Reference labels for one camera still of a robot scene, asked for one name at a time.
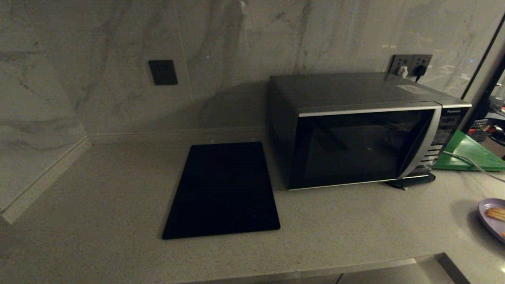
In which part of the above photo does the green cutting board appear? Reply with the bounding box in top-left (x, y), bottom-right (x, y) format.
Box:
top-left (433, 130), bottom-right (505, 172)

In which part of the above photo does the black wire basket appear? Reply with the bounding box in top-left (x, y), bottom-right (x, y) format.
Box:
top-left (469, 118), bottom-right (505, 143)

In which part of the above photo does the black induction cooktop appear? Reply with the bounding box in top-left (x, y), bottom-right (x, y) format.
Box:
top-left (162, 142), bottom-right (281, 240)

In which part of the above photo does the dark rectangular pad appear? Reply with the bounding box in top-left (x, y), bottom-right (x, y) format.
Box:
top-left (387, 173), bottom-right (436, 191)

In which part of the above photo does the silver microwave oven body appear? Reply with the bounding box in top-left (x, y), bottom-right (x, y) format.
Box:
top-left (269, 72), bottom-right (472, 191)

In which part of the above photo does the white cable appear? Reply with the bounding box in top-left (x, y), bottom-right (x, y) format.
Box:
top-left (443, 151), bottom-right (505, 183)

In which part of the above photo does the black window frame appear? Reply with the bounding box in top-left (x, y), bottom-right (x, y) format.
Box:
top-left (461, 16), bottom-right (505, 133)

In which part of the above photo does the dark grey wall socket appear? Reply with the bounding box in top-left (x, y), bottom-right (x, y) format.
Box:
top-left (149, 60), bottom-right (178, 86)

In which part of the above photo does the silver black microwave oven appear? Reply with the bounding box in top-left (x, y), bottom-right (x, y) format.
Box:
top-left (288, 105), bottom-right (442, 191)

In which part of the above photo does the light grey wall socket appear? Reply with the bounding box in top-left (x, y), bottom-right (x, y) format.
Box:
top-left (390, 54), bottom-right (415, 76)
top-left (410, 54), bottom-right (433, 76)

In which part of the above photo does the purple plate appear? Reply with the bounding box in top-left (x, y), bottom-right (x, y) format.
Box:
top-left (478, 198), bottom-right (505, 244)

